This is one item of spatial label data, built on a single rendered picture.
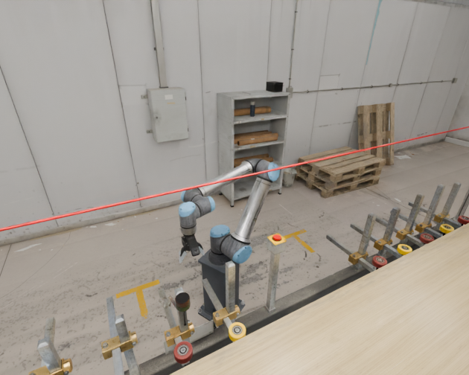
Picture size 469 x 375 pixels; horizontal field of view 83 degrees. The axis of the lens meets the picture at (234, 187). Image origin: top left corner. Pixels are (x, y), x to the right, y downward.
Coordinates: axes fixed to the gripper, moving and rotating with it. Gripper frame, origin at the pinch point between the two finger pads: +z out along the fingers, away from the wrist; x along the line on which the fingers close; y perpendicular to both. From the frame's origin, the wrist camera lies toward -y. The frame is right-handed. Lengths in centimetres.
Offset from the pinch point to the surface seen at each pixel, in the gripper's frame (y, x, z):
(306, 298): -38, -59, 24
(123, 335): -37, 42, -7
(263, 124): 225, -192, -10
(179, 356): -49, 23, 3
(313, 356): -74, -28, 4
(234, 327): -47.7, -3.6, 3.4
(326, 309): -60, -49, 4
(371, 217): -34, -106, -19
